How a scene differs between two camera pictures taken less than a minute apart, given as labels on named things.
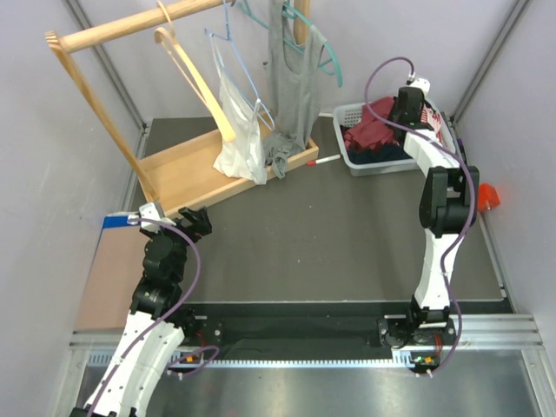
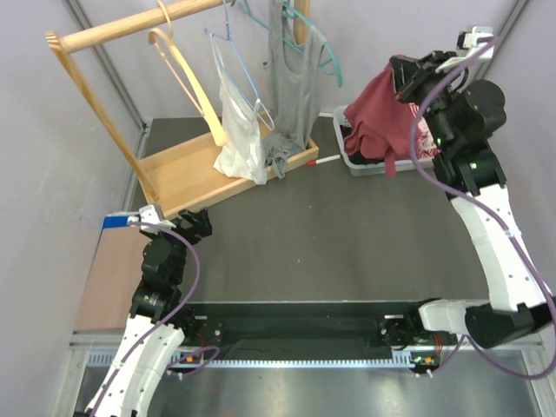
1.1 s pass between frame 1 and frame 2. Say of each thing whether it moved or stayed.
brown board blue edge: stayed
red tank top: moved
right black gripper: moved
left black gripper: stayed
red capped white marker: stayed
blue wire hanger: stayed
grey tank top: stayed
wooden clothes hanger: moved
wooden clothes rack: stayed
